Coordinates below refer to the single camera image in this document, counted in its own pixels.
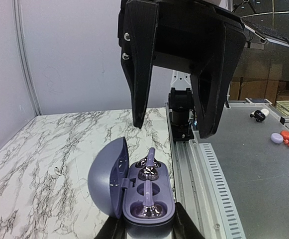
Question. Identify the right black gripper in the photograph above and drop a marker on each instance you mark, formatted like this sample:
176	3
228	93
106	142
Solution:
192	36

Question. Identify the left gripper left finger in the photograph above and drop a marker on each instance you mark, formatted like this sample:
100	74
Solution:
113	228

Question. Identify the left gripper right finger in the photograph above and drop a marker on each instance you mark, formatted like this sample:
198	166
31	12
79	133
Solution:
183	226

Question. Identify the purple earbud charging case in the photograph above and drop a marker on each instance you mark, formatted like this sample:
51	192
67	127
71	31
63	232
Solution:
115	189

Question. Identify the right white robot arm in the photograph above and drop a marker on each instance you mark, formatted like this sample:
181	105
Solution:
182	108

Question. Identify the black and white earbud case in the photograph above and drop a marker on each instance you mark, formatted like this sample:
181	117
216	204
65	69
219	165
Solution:
260	115

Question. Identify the lavender round case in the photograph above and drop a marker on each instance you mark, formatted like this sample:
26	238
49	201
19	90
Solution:
277	138

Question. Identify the orange earbud case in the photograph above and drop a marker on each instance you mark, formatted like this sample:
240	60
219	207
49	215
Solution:
285	135

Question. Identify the small white earbud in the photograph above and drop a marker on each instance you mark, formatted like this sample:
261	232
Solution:
56	173

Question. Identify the black keyboard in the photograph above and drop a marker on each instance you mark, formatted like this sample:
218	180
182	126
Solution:
259	36

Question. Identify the front aluminium rail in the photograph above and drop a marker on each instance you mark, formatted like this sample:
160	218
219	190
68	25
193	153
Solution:
200	186

